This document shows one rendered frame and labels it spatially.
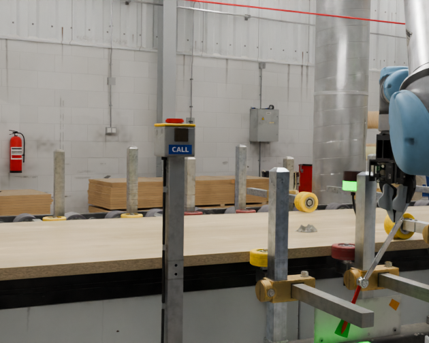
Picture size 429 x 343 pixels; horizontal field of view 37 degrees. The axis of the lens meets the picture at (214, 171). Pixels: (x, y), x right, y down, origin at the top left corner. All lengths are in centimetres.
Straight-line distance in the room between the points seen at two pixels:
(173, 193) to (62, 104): 735
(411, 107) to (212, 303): 95
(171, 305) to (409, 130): 72
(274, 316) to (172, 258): 30
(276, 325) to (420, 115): 79
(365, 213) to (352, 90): 406
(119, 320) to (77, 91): 726
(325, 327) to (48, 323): 65
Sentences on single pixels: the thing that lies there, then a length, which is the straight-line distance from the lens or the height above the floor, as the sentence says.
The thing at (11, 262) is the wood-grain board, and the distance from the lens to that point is 154.
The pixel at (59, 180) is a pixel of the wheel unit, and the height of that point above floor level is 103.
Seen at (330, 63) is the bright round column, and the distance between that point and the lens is 565.
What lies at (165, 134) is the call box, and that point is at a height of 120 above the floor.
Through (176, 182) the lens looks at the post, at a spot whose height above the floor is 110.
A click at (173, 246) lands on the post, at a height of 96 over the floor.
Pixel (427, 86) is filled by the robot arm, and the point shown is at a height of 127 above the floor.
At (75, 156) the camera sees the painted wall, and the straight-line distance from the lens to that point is 871.
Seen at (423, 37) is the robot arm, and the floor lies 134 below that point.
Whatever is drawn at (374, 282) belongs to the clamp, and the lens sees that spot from 164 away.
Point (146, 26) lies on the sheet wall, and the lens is 921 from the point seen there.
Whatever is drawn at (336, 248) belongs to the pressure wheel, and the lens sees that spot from 174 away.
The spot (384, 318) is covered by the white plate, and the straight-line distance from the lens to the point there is 169.
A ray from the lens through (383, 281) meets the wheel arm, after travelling 163.
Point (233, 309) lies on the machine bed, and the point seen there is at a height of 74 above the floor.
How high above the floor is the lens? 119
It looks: 3 degrees down
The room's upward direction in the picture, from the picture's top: 1 degrees clockwise
